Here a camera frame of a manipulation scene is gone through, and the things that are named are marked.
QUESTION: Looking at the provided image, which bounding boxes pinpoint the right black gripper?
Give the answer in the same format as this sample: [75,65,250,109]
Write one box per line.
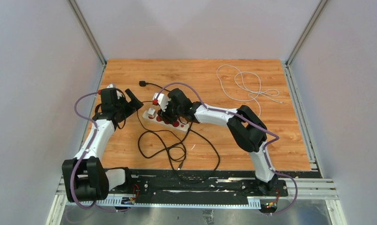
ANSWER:
[158,99,184,124]

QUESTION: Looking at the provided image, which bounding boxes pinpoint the white power strip red sockets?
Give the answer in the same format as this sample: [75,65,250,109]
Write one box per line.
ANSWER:
[142,110,190,132]

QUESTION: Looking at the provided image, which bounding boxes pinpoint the white square USB charger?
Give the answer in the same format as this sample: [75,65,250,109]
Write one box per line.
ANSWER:
[147,107,157,119]

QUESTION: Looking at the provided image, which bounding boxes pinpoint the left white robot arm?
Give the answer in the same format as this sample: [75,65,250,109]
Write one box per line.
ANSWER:
[62,85,143,204]

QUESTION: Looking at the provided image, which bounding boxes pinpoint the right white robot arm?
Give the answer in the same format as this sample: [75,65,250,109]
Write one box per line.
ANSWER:
[152,88,278,196]

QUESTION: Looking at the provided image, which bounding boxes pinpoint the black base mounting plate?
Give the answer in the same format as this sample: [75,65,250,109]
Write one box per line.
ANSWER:
[110,169,288,207]

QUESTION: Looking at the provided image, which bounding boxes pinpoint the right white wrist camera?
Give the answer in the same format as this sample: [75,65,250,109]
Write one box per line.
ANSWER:
[152,93,170,112]

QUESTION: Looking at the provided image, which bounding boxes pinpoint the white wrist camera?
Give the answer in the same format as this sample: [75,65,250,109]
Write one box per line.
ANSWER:
[106,83,117,91]
[152,93,170,112]

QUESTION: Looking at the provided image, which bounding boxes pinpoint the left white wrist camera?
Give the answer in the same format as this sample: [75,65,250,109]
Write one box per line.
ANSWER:
[106,83,117,91]

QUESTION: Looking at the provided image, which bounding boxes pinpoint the thin black adapter cable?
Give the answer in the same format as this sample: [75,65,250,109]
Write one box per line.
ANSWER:
[163,136,187,171]

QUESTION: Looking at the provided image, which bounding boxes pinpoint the black power strip cord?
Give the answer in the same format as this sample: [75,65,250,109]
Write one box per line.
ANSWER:
[136,81,221,184]

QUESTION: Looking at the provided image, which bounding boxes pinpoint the aluminium frame rail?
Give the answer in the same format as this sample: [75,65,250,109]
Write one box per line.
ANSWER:
[46,179,347,225]

